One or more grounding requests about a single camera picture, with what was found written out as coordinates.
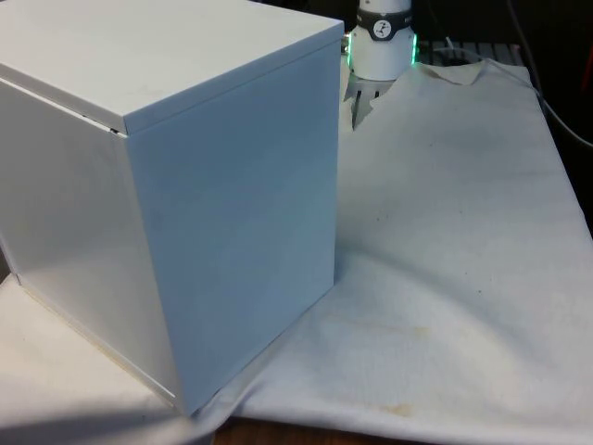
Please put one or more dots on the white chest of drawers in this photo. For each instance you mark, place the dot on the white chest of drawers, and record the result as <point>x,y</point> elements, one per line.
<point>194,194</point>

